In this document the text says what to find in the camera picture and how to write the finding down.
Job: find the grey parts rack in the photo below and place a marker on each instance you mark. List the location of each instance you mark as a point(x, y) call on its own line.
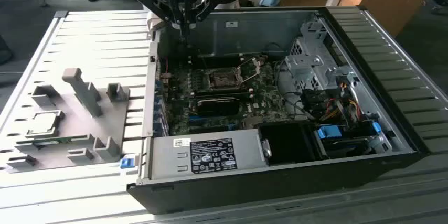
point(74, 127)

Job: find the green motherboard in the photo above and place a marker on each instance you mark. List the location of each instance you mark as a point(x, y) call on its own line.
point(265, 95)

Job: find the black RAM slot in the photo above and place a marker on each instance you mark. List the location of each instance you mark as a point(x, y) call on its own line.
point(220, 94)

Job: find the blue plastic case latch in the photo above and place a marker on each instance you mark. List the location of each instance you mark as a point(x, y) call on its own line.
point(126, 163)

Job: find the CPU socket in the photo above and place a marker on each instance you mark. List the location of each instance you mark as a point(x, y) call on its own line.
point(224, 78)

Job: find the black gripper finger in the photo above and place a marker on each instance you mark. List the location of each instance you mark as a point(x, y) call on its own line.
point(202, 11)
point(157, 3)

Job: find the silver CPU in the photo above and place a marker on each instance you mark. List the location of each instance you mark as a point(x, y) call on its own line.
point(42, 123)

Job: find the black graphics card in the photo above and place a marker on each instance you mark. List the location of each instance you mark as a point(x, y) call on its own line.
point(216, 106)

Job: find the black hard disk drive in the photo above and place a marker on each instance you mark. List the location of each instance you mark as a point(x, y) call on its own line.
point(344, 146)

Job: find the green RAM stick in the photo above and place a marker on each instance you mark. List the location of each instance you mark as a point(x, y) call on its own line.
point(62, 140)

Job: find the silver power supply unit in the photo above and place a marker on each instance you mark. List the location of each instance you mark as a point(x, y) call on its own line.
point(168, 155)

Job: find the silver metal drive cage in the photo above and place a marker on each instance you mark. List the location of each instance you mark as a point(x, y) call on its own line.
point(304, 69)

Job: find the thin metal locking lever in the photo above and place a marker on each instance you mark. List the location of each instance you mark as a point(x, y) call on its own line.
point(205, 65)

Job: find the blue disk carrier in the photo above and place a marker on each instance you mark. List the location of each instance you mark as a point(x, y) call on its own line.
point(326, 130)

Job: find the blue plastic clip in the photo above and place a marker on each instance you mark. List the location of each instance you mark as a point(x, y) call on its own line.
point(376, 128)

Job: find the black open PC case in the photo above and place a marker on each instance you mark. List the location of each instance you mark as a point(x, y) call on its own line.
point(244, 192)

